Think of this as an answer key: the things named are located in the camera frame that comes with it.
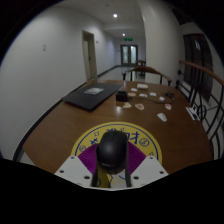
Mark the white wall switch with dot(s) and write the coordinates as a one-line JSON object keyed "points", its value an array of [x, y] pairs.
{"points": [[44, 47]]}

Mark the white side door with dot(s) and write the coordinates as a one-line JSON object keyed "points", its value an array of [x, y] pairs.
{"points": [[90, 56]]}

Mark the green exit sign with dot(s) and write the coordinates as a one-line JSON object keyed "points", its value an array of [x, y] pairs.
{"points": [[128, 39]]}

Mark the black computer mouse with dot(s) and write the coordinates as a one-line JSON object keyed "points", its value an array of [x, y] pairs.
{"points": [[111, 150]]}

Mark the small white box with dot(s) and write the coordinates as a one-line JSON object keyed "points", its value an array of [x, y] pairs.
{"points": [[142, 86]]}

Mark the small black box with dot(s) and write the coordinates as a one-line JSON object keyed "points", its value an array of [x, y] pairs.
{"points": [[121, 96]]}

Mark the round ceiling light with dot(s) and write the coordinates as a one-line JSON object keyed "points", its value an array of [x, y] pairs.
{"points": [[115, 15]]}

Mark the black closed laptop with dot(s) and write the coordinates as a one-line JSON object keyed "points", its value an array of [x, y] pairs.
{"points": [[91, 96]]}

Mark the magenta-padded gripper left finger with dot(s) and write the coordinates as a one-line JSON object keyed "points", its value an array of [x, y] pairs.
{"points": [[71, 170]]}

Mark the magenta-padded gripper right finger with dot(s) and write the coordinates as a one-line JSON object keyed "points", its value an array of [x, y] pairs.
{"points": [[150, 170]]}

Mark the wooden armchair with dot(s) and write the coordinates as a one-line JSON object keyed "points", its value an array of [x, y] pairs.
{"points": [[146, 70]]}

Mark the round yellow cat mouse pad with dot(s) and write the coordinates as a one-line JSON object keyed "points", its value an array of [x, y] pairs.
{"points": [[141, 134]]}

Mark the small white card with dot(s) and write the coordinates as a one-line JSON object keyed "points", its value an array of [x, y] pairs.
{"points": [[131, 94], [162, 116], [142, 95], [139, 106], [127, 105], [161, 98], [152, 94], [168, 106]]}

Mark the black railing with wooden handrail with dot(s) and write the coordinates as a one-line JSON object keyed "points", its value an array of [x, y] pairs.
{"points": [[206, 100]]}

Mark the glass double door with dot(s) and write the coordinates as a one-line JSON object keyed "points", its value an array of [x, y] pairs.
{"points": [[129, 55]]}

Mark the dark framed window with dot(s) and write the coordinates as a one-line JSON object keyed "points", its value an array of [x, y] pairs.
{"points": [[198, 63]]}

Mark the white paper sheet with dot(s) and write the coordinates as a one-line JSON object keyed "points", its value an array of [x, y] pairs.
{"points": [[193, 113]]}

